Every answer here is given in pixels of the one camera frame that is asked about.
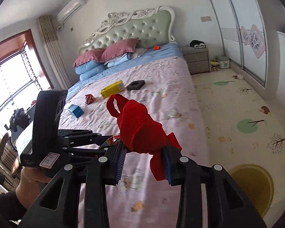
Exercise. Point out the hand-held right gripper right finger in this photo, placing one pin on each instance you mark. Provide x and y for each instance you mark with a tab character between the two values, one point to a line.
168	171

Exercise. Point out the white air conditioner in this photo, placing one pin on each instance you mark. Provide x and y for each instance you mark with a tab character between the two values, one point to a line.
71	8

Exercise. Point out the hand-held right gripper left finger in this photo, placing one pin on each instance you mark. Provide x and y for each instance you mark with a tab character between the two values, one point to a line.
120	165

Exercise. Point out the printed floor mat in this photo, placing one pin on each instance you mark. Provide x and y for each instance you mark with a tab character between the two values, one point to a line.
228	104

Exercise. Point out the blue cardboard box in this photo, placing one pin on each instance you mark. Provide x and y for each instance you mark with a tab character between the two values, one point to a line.
75	111

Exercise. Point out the yellow cardboard box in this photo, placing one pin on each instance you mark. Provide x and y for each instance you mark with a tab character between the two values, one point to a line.
112	89

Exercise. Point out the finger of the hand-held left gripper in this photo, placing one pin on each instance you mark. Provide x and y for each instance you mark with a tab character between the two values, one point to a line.
85	151
80	135

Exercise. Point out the grey nightstand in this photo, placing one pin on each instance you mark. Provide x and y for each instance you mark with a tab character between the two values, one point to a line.
197	60

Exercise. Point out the window with wooden frame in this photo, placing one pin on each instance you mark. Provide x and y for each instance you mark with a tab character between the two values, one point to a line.
14	76

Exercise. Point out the red snack bar wrapper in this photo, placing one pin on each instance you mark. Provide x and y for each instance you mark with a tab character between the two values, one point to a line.
111	142

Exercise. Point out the green storage box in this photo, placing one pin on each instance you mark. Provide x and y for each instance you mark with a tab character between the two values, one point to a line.
222	61

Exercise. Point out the beige curtain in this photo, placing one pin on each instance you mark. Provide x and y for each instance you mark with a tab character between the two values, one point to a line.
53	52

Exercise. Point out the pink pillow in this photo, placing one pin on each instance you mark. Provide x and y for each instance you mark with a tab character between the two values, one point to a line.
89	57
120	48

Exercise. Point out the crumpled red wrapper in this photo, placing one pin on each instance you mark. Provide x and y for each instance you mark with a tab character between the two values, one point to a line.
89	99

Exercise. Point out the blue bedsheet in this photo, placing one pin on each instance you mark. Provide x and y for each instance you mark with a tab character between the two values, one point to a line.
163	51

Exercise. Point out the person's left hand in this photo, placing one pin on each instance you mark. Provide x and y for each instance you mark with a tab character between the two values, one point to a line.
30	179

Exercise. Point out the black clothes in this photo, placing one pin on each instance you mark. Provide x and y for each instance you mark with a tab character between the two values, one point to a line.
197	44

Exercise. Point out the yellow round bin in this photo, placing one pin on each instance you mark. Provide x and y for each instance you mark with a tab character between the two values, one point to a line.
254	190

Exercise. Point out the small orange object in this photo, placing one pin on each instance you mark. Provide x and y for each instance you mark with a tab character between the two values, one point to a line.
156	48

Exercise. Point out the beige switch panel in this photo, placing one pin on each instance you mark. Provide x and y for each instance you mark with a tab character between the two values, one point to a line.
205	18

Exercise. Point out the white sliding door wardrobe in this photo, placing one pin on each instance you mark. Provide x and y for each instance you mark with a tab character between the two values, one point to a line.
237	11

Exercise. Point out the red cloth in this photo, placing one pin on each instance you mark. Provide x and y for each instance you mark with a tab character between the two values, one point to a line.
137	123

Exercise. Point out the wall socket with plug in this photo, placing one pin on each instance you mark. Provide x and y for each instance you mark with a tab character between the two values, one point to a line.
60	27

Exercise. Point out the yellow items on floor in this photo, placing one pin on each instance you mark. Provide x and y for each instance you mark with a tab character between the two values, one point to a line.
213	65

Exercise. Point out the bed with green tufted headboard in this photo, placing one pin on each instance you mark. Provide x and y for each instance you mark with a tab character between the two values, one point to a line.
144	30

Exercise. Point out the black square foam piece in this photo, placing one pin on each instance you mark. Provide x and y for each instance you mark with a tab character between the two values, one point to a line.
135	85

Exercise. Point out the person's left forearm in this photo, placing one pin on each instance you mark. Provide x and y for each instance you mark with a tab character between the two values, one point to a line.
4	210

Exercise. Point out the blue pillow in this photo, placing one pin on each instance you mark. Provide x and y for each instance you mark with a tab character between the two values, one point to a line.
87	67
92	73

